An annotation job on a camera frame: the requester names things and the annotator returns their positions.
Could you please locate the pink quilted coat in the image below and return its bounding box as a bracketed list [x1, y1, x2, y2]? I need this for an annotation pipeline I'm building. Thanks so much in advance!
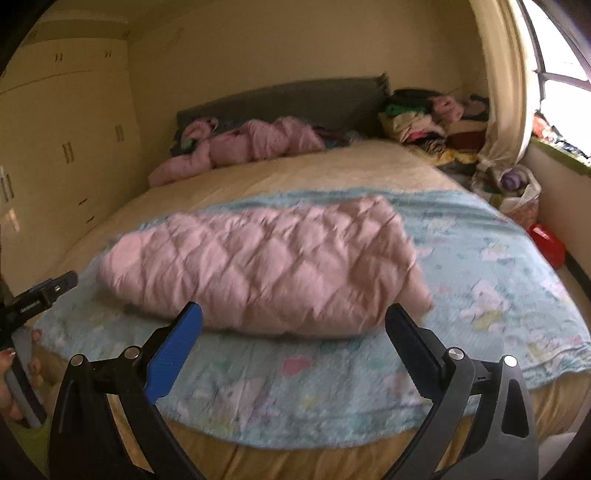
[98, 196, 432, 338]

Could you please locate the pile of folded clothes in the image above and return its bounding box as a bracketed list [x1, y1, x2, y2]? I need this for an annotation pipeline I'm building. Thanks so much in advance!
[379, 88, 490, 175]

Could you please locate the person's left hand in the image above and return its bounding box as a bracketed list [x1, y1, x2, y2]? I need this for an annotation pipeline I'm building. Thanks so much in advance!
[5, 327, 47, 429]

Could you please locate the cream bed sheet mattress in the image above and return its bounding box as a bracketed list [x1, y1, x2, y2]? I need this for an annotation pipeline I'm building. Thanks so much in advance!
[39, 140, 590, 479]

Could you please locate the blue cartoon print blanket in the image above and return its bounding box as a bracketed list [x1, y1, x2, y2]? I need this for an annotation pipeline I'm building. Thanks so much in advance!
[32, 186, 591, 449]

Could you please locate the cream wardrobe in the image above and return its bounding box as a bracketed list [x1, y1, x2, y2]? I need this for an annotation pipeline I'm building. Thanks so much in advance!
[1, 19, 146, 292]

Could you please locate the red object on floor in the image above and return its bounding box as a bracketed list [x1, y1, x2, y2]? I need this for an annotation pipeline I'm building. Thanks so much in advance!
[528, 223, 567, 270]

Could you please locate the plastic bag with items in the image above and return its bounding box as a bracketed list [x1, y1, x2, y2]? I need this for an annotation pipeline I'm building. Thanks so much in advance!
[470, 165, 542, 230]

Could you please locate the crumpled pink puffer jacket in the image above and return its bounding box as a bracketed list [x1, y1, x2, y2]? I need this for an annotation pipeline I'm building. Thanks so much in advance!
[148, 116, 325, 187]

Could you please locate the dark grey headboard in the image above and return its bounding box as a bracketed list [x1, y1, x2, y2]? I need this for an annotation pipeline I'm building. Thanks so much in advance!
[176, 74, 390, 136]

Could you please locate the cream curtain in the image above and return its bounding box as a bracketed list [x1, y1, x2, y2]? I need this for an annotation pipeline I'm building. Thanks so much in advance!
[470, 1, 540, 165]

